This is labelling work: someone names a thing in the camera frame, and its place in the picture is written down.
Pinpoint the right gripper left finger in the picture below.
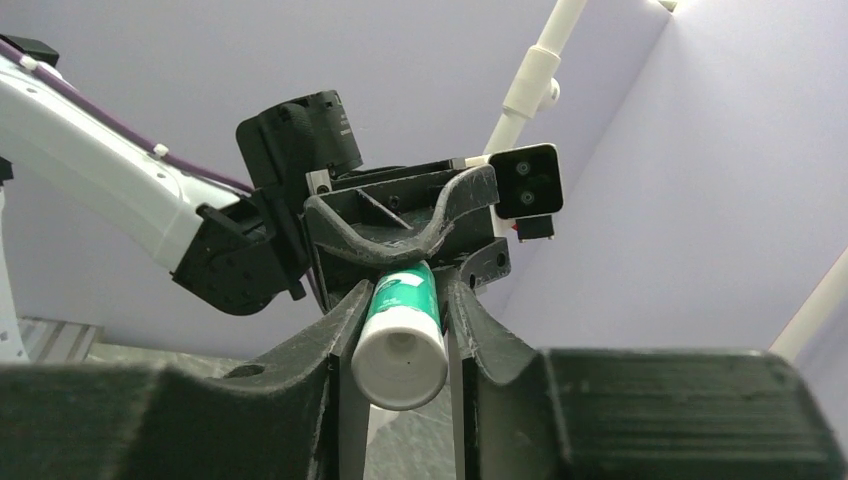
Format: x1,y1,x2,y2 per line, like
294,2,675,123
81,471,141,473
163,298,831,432
1,280,373,479

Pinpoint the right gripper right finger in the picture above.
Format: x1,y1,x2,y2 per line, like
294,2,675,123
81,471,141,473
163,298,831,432
436,270,847,479

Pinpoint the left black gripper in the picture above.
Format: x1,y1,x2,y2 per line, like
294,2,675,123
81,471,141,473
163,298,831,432
303,160,511,312

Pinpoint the green white glue stick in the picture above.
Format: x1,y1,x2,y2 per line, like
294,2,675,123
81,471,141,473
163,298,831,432
351,261,449,411

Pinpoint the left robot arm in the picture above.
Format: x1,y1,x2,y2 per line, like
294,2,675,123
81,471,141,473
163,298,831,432
1,38,510,316

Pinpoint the white pipe with red stripe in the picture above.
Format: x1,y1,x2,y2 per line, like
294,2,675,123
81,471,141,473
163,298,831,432
768,249,847,362

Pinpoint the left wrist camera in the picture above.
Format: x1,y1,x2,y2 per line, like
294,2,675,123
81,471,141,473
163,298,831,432
459,143,564,242

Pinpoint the white PVC pipe frame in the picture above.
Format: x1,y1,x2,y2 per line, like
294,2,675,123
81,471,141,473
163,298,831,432
483,0,588,154

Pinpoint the aluminium extrusion frame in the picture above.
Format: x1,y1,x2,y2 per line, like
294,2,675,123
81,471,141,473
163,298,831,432
18,317,103,364

